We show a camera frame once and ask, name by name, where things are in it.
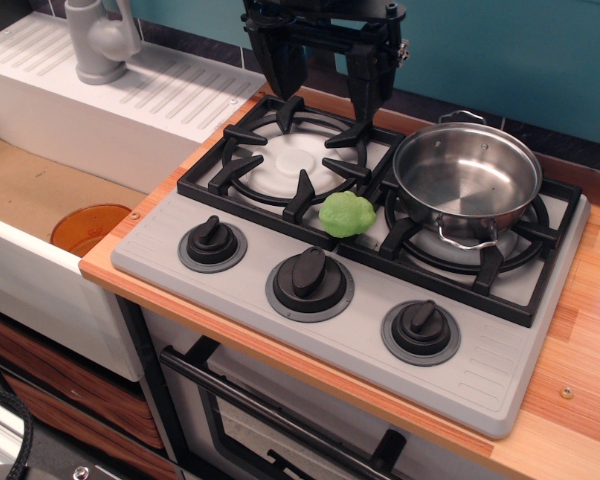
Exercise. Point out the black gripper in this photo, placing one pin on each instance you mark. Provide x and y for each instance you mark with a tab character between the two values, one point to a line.
367	32

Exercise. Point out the green toy cauliflower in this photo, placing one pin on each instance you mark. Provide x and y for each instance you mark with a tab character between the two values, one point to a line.
344	214

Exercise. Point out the stainless steel pot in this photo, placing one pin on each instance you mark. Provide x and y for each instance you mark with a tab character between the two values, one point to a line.
466	181

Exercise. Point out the black left stove knob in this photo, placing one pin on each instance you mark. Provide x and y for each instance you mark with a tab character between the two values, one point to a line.
212	247

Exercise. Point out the black stove knob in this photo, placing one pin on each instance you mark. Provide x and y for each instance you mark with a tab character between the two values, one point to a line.
421	333
212	247
310	287

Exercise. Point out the black middle stove knob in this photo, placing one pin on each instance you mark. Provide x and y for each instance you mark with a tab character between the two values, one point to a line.
310	287

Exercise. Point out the grey toy stove top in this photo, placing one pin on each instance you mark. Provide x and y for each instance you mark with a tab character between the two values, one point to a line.
481	387

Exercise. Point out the black right stove knob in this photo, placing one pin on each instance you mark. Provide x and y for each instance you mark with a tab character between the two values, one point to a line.
421	333

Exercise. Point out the black left burner grate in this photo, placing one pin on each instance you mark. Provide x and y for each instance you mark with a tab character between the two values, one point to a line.
276	166

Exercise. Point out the black burner grate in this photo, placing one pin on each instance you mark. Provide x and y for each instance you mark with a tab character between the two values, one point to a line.
276	166
508	285

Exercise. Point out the grey toy faucet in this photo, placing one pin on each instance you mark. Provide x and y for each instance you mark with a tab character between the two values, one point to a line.
101	45

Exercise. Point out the black right burner grate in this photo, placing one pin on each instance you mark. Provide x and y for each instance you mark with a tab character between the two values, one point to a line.
508	285

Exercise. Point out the white toy sink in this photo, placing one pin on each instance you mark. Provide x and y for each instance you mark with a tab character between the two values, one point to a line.
65	145

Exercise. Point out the orange plastic plate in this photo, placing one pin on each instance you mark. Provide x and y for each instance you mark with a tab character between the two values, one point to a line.
82	229

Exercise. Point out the wooden drawer fronts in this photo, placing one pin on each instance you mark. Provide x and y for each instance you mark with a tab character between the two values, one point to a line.
88	403

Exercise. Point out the oven door with black handle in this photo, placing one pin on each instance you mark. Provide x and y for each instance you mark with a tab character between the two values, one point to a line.
267	441

